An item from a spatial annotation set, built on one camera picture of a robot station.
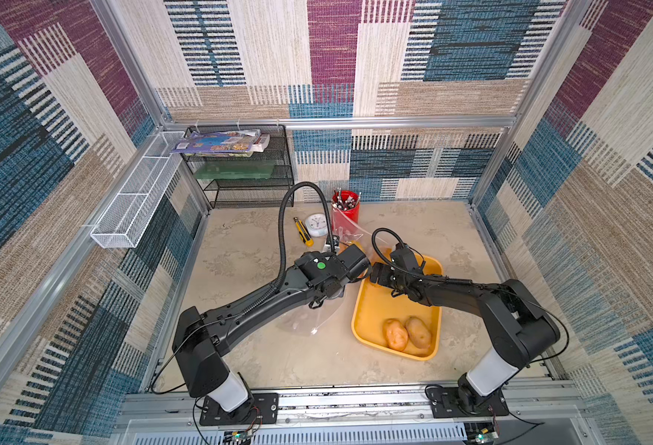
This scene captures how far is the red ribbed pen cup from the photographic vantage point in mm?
969

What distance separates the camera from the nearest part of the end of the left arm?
0.57 metres

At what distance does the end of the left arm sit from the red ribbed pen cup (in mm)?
363
